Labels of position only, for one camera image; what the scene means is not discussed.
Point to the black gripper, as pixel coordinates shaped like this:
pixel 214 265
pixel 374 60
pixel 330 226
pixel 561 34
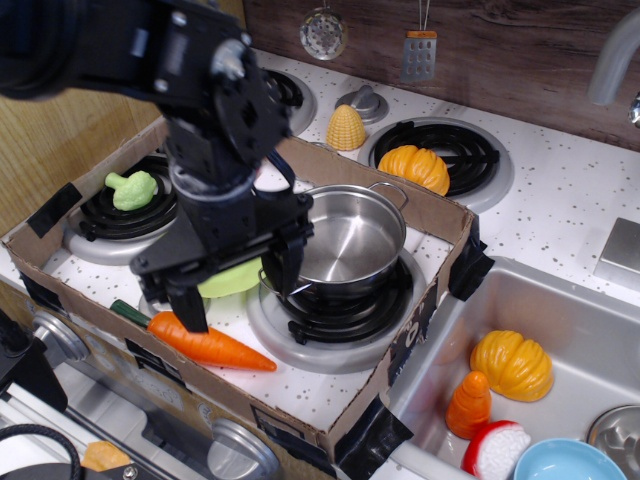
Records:
pixel 216 231

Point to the orange toy carrot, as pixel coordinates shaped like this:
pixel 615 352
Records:
pixel 213 348

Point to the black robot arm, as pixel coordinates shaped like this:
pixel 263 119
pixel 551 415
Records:
pixel 224 118

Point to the light green plastic plate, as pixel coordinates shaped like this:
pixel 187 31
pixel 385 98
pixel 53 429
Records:
pixel 232 281

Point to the small orange carrot piece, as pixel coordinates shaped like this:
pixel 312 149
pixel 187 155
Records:
pixel 470 406

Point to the brown cardboard fence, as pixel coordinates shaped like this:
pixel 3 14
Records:
pixel 316 429

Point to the silver front stove knob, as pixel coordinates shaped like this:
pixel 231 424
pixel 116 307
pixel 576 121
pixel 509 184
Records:
pixel 155 306

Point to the silver stove knob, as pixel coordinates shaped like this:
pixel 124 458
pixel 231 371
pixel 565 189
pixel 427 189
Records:
pixel 155 306
pixel 369 105

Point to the stainless steel pot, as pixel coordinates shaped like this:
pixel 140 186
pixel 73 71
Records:
pixel 359 233

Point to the green toy broccoli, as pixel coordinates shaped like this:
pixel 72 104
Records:
pixel 133 192

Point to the front right black burner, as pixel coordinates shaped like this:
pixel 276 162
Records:
pixel 336 337

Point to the front left black burner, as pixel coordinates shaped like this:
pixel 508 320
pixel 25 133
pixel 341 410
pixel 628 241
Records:
pixel 99 233

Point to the silver oven knob right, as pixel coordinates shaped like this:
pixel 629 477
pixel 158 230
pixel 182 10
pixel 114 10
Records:
pixel 236 453

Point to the silver oven knob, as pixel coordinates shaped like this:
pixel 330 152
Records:
pixel 236 453
pixel 62 344

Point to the silver oven knob left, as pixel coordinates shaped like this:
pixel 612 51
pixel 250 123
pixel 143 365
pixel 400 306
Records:
pixel 62 344

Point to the yellow toy corn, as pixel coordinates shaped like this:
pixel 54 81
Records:
pixel 346 131

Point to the orange toy pumpkin on stove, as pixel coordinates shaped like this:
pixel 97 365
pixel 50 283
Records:
pixel 418 165

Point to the silver back stove knob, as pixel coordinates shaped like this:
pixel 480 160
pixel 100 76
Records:
pixel 369 105

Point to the orange toy piece bottom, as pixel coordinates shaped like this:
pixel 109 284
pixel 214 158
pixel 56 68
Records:
pixel 102 456

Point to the hanging metal strainer ladle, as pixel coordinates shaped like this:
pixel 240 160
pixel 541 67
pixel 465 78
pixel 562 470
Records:
pixel 323 33

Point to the back right black burner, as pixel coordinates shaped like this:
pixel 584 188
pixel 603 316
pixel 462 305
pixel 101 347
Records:
pixel 480 168

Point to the hanging metal spatula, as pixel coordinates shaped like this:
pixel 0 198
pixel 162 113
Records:
pixel 419 49

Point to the orange toy pumpkin in sink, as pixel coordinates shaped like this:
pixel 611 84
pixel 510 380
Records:
pixel 516 368

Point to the red white toy mushroom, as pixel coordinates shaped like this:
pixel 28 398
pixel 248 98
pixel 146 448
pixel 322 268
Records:
pixel 494 451

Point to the silver sink basin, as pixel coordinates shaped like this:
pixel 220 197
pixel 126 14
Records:
pixel 592 339

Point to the light blue bowl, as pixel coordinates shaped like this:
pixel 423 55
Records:
pixel 566 459

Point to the grey faucet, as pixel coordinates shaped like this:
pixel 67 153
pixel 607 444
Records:
pixel 614 60

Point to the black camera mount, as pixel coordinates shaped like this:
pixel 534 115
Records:
pixel 23 362

